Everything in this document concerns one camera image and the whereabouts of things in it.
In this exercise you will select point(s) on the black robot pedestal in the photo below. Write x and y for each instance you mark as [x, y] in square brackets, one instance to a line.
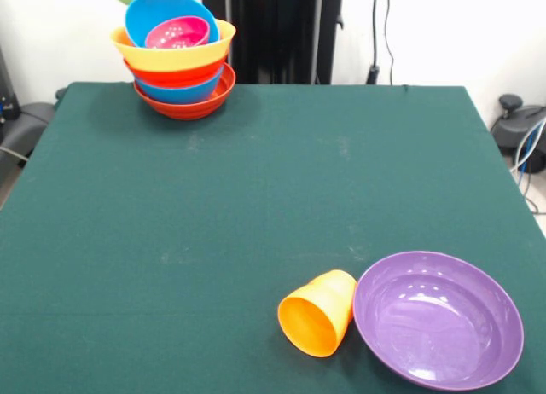
[273, 27]

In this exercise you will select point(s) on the red-orange plastic bowl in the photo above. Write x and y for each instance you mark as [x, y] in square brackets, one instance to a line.
[187, 111]
[170, 76]

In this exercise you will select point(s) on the dark green tablecloth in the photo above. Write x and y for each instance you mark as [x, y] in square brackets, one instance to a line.
[256, 176]

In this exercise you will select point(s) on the black wheeled base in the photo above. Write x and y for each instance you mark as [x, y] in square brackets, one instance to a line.
[25, 125]
[512, 129]

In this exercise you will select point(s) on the orange plastic cup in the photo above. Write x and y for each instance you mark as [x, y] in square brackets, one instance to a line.
[315, 321]

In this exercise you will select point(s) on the purple plastic bowl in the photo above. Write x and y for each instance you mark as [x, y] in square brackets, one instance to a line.
[437, 321]

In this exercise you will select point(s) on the pink plastic bowl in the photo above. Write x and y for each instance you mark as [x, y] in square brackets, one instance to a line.
[179, 29]

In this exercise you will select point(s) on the large orange plastic bowl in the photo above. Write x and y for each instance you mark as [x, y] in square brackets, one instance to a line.
[179, 59]

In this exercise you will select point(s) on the blue plastic bowl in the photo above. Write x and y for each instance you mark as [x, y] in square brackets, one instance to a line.
[179, 95]
[145, 10]

